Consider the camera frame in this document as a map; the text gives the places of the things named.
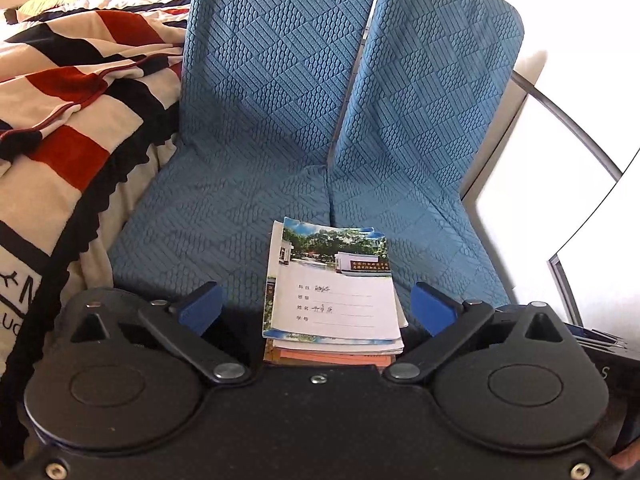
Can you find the curved grey metal rail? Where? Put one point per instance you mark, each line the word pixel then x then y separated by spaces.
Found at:
pixel 550 99

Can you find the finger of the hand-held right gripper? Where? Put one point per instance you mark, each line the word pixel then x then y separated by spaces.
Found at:
pixel 600 340

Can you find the white illustrated orange booklet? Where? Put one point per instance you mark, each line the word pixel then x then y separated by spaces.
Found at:
pixel 325 359

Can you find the red black striped blanket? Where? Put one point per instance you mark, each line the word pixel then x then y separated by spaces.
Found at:
pixel 75 85

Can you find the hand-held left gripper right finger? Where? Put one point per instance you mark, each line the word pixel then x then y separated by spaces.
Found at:
pixel 432 310

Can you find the photo cover notebook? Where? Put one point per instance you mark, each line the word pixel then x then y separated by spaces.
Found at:
pixel 350 347
pixel 330 305

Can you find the grey window frame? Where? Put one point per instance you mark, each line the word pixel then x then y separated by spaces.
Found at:
pixel 562 290

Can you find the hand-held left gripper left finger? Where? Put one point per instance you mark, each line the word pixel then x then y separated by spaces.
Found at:
pixel 200 307

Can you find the blue quilted seat cushion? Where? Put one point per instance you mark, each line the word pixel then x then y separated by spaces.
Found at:
pixel 250 110
pixel 430 110

